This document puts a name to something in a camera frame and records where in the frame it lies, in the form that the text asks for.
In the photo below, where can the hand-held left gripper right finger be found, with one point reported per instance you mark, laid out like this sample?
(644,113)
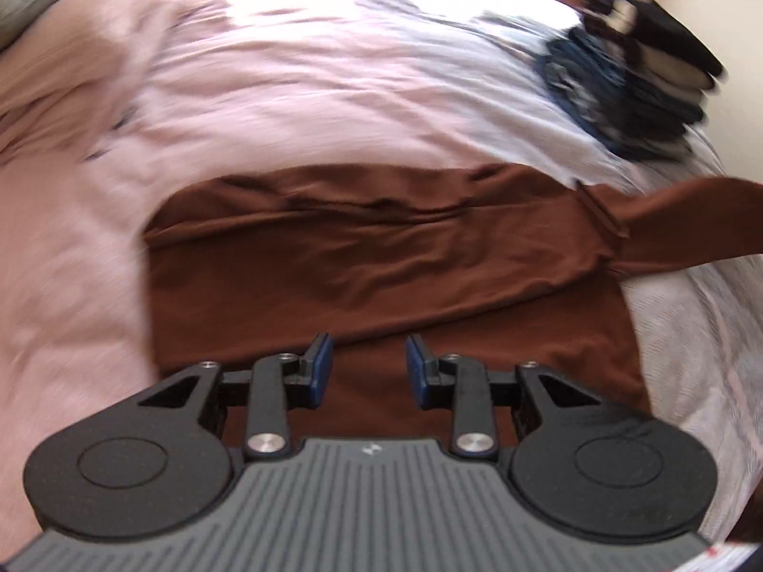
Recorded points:
(415,369)

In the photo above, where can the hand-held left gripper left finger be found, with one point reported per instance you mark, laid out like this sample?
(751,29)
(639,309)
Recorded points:
(322,369)

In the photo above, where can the brown garment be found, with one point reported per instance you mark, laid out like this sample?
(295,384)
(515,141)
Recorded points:
(357,262)

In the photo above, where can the stack of dark folded clothes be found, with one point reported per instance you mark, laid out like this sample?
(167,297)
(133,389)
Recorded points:
(632,77)

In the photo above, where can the pink duvet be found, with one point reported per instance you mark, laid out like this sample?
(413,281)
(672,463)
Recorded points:
(250,101)

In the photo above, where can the grey herringbone blanket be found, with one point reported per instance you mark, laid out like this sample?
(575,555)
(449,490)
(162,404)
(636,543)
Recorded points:
(691,339)

